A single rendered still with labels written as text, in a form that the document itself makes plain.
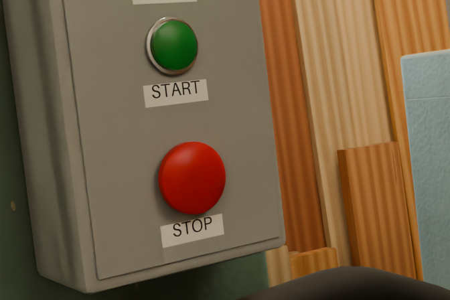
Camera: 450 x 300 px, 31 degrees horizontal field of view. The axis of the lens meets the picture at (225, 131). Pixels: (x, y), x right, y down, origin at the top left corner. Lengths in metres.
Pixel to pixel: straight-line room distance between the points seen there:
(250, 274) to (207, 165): 0.12
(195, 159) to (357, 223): 1.64
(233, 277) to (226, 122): 0.11
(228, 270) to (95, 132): 0.14
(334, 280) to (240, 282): 0.05
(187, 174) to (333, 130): 1.69
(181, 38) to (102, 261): 0.10
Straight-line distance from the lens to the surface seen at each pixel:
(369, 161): 1.99
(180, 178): 0.33
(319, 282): 0.41
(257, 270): 0.44
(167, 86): 0.34
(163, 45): 0.33
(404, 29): 2.17
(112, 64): 0.33
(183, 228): 0.34
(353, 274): 0.43
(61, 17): 0.32
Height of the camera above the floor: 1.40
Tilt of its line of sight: 3 degrees down
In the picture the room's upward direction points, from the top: 7 degrees counter-clockwise
